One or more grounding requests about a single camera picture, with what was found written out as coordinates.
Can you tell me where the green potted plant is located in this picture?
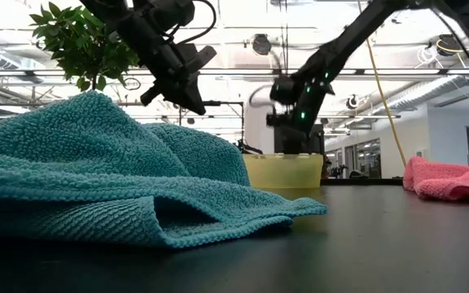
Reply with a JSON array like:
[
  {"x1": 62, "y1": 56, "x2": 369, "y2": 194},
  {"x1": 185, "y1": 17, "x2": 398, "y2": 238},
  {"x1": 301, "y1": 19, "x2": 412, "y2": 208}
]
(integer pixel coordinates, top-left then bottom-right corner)
[{"x1": 29, "y1": 1, "x2": 140, "y2": 93}]

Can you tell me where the orange-yellow cable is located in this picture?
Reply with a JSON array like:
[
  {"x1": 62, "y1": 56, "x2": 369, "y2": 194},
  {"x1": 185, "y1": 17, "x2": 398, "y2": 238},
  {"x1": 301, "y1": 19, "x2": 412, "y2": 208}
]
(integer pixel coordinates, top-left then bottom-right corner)
[{"x1": 364, "y1": 38, "x2": 407, "y2": 168}]

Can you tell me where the white pillar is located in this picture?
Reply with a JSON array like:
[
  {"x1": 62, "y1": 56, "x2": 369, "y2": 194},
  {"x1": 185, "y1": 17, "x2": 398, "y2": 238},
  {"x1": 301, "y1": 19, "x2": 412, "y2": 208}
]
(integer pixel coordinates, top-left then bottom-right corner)
[{"x1": 244, "y1": 101, "x2": 276, "y2": 155}]

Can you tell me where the pink microfiber towel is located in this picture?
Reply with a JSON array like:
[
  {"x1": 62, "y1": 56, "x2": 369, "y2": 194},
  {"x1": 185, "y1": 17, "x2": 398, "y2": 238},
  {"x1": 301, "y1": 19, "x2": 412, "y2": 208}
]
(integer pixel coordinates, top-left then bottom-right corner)
[{"x1": 402, "y1": 156, "x2": 469, "y2": 203}]

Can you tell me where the teal microfiber towel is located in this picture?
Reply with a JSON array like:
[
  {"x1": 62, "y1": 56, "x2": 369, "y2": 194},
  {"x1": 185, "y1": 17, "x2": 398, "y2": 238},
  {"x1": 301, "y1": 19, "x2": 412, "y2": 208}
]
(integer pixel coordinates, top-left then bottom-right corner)
[{"x1": 0, "y1": 90, "x2": 328, "y2": 249}]

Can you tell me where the black ceiling cable reel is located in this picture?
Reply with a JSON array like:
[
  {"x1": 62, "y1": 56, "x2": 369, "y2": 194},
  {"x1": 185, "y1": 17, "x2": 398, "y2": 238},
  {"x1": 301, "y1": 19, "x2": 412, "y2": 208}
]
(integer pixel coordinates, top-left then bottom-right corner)
[
  {"x1": 252, "y1": 33, "x2": 273, "y2": 57},
  {"x1": 436, "y1": 33, "x2": 462, "y2": 57}
]

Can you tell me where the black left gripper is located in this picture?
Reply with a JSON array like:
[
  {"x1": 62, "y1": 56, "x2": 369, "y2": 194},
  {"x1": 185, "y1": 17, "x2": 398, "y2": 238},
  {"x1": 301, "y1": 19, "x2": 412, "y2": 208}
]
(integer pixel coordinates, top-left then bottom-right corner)
[{"x1": 139, "y1": 38, "x2": 218, "y2": 116}]

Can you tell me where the yellow plastic bin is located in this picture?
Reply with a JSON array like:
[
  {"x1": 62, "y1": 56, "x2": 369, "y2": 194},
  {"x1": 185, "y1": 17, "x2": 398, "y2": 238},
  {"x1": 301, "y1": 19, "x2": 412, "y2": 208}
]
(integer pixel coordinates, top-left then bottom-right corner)
[{"x1": 242, "y1": 153, "x2": 324, "y2": 190}]

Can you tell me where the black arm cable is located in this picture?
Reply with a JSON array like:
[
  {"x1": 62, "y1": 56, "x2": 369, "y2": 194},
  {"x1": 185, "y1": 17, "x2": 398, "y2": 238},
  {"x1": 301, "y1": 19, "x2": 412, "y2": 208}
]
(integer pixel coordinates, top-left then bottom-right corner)
[{"x1": 173, "y1": 0, "x2": 218, "y2": 46}]

